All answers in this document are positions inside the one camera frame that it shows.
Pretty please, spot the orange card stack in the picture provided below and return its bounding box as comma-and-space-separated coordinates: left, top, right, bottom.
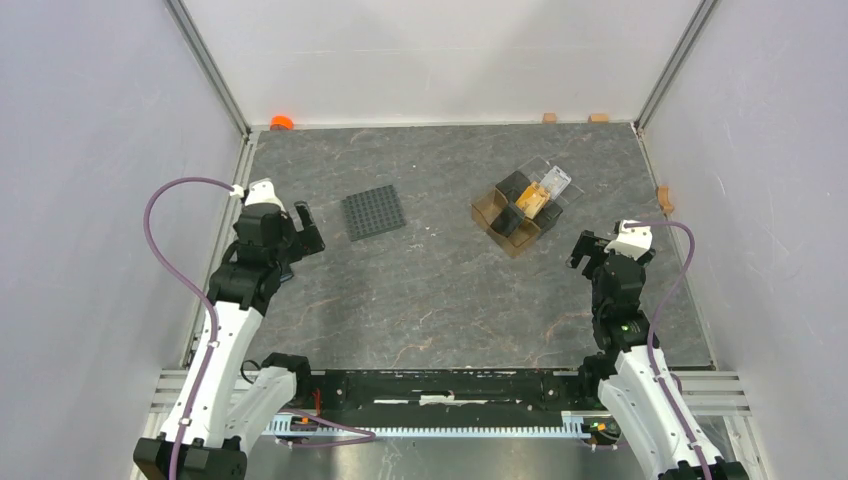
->
515, 182, 550, 219

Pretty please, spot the amber and black organizer box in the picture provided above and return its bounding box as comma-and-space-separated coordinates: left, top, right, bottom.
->
471, 170, 564, 258

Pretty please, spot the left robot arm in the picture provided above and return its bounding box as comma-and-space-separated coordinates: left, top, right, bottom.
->
133, 201, 325, 479

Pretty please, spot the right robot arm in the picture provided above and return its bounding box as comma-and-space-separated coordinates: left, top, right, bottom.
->
569, 223, 749, 479

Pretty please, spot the dark grey stud baseplate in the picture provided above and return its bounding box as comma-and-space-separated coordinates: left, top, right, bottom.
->
341, 185, 406, 242

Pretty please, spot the curved wooden piece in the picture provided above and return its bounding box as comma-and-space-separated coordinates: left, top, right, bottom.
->
656, 185, 675, 215

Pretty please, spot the orange round cap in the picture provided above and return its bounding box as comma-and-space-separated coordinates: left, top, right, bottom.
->
269, 115, 294, 131

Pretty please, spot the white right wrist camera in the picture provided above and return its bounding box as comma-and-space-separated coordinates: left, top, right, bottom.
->
604, 220, 653, 260

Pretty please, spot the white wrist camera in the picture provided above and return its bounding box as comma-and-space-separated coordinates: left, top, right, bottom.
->
604, 220, 653, 260
244, 178, 286, 212

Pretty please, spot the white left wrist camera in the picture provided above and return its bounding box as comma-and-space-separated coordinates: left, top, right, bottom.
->
244, 178, 286, 212

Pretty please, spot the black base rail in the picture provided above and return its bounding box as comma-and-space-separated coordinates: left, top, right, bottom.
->
285, 368, 608, 428

